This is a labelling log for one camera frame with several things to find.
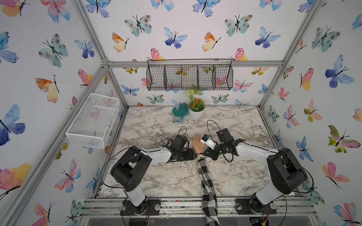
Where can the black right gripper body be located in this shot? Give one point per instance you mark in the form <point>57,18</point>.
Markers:
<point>222,147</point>

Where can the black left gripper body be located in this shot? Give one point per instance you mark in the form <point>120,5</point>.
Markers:
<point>185,155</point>

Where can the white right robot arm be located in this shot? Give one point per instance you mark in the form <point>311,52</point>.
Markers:
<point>285,170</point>

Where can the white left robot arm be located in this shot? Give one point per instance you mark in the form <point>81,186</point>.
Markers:
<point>133,165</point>

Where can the mannequin hand with long nails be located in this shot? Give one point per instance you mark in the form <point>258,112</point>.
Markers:
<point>198,146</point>

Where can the white flower pot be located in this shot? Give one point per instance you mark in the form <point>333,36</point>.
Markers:
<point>196,115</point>

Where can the teal hand-shaped holder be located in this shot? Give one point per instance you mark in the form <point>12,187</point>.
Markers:
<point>180,112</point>

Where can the green artificial plant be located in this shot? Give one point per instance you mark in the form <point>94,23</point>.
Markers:
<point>196,104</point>

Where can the black white checkered sleeve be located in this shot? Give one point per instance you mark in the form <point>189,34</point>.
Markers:
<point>209,200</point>

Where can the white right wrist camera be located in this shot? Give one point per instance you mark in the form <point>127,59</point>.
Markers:
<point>208,141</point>

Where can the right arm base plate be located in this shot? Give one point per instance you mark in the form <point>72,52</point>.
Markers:
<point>246,206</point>

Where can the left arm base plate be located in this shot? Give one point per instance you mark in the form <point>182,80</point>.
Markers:
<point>147,207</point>

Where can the black wire wall basket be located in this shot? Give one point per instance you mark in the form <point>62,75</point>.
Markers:
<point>189,74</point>

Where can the white mesh wall basket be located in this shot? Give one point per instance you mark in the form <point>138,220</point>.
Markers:
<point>93,123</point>

